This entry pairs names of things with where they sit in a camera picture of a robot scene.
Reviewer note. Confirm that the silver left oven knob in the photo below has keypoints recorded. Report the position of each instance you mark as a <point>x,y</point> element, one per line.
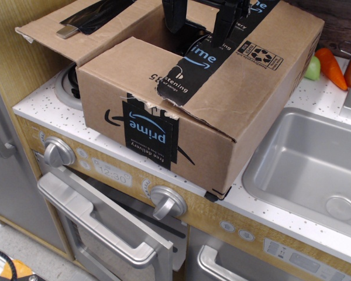
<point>58,153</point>

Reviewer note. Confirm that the silver toy sink basin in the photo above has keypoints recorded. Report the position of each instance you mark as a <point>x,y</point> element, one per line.
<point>303,165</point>

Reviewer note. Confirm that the silver toy fridge door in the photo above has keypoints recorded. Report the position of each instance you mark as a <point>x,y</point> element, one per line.
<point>21,204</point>

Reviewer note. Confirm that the silver right oven knob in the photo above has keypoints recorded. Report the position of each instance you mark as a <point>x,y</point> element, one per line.
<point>167,202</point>

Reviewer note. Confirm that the silver toy dishwasher door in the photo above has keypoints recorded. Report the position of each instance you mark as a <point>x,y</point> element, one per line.
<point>228,257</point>

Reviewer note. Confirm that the brown cardboard prime box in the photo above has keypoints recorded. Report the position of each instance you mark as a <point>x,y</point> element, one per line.
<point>200,115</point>

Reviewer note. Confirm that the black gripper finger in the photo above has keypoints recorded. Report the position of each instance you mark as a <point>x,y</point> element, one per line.
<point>175,12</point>
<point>229,13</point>

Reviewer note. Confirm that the silver toy oven door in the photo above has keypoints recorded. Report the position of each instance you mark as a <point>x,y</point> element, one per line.
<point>113,235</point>

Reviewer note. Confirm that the green toy vegetable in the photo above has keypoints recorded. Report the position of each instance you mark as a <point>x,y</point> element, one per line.
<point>313,71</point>

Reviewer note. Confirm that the wooden toy kitchen unit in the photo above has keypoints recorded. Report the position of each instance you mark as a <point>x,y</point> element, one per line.
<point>239,220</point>

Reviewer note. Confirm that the grey stove burner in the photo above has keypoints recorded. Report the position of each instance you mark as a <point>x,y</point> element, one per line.
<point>63,89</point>

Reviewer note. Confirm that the silver oven knob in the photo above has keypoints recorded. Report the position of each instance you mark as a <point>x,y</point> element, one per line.
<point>167,202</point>
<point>58,153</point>

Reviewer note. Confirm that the orange toy carrot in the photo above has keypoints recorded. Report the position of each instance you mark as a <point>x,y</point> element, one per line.
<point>330,68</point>

